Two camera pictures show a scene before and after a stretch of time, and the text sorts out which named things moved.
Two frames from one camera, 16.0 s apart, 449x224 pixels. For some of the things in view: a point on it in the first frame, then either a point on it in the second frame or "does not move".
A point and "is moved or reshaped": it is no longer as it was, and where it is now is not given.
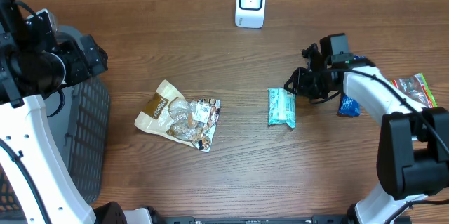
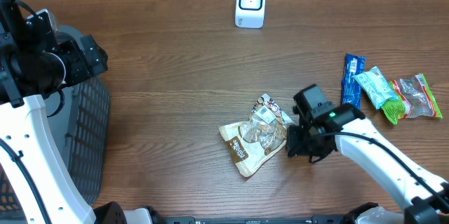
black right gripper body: (313, 83) -> (301, 145)
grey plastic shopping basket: (81, 116) does not move
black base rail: (257, 220) does not move
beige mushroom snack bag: (168, 113) -> (250, 141)
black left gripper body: (76, 67) does not move
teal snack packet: (281, 107) is moved or reshaped
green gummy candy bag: (417, 87) does not move
